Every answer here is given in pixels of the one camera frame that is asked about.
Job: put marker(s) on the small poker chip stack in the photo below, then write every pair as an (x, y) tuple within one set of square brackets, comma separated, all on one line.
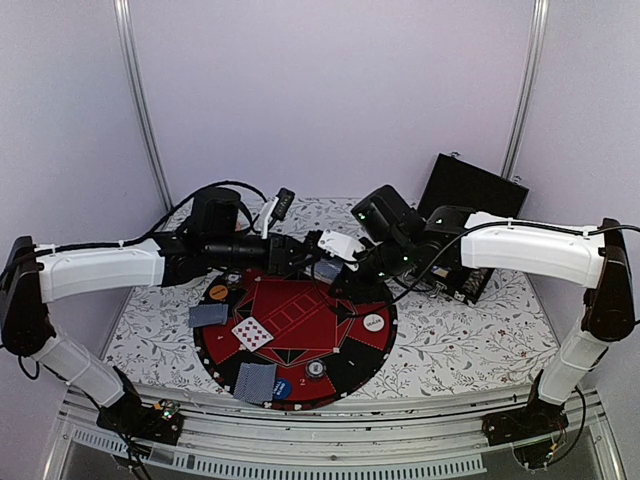
[(315, 370)]

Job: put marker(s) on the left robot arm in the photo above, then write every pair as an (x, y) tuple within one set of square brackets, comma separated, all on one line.
[(90, 275)]

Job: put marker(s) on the boxed texas holdem cards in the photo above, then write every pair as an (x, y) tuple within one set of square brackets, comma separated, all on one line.
[(441, 272)]

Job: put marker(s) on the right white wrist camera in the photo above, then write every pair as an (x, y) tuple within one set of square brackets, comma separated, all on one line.
[(342, 246)]

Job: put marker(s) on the orange big blind button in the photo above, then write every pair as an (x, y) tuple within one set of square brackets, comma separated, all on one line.
[(218, 292)]

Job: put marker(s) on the blue small blind button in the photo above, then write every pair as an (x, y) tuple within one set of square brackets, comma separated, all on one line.
[(282, 389)]

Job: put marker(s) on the left aluminium frame post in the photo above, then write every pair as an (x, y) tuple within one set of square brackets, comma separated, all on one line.
[(126, 36)]

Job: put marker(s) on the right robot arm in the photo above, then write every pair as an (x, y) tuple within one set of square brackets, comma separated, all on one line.
[(592, 257)]

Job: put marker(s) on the face-up red diamonds card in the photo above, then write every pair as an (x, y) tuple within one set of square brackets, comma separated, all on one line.
[(251, 334)]

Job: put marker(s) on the aluminium frame post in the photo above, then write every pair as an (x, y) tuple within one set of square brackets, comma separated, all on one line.
[(532, 63), (126, 36)]

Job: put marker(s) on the face-down card front seat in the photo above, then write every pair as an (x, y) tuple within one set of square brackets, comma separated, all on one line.
[(240, 393)]

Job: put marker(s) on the round red black poker mat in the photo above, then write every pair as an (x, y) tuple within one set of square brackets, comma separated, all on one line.
[(307, 323)]

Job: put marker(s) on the right aluminium frame post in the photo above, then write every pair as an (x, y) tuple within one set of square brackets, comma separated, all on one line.
[(532, 63)]

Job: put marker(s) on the chrome case handle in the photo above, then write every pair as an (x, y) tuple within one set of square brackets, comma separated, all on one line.
[(435, 290)]

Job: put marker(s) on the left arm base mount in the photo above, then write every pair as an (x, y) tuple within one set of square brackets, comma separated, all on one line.
[(161, 423)]

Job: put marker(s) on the aluminium front rail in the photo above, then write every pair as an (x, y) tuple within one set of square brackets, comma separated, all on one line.
[(365, 438)]

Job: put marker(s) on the white dealer button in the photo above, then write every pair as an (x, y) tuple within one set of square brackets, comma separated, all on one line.
[(374, 323)]

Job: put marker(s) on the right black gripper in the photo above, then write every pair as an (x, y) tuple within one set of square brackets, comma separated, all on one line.
[(353, 289)]

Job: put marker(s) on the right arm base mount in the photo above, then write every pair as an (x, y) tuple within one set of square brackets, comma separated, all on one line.
[(543, 425)]

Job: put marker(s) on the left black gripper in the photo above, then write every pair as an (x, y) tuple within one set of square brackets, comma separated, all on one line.
[(279, 259)]

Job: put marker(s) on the chip row outer right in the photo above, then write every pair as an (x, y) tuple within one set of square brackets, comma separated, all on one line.
[(475, 283)]

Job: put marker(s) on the blue playing card deck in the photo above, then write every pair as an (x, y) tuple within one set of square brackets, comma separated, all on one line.
[(327, 271)]

